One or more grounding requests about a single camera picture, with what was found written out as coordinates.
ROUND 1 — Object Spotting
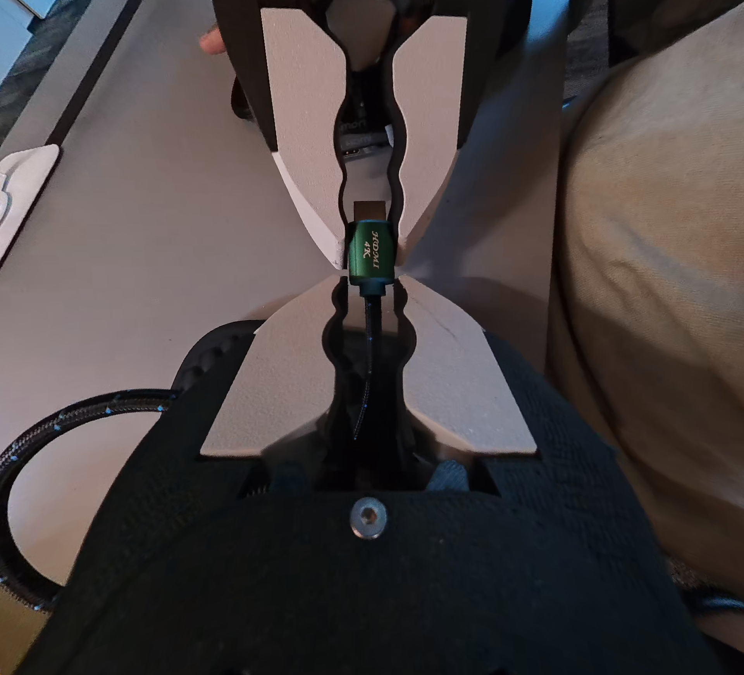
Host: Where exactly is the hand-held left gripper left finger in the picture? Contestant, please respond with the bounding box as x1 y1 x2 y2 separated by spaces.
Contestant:
199 275 350 460

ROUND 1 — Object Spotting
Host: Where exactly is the black braided hdmi cable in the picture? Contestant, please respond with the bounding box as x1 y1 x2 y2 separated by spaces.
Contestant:
0 200 400 613

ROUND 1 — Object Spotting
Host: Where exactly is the white wire stand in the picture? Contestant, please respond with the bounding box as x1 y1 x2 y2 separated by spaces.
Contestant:
0 143 60 263

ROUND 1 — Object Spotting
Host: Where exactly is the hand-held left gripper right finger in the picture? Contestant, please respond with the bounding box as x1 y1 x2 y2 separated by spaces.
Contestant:
394 277 538 461

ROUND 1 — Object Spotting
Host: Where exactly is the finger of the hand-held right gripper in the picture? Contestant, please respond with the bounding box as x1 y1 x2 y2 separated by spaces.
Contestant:
386 15 468 269
260 7 351 272

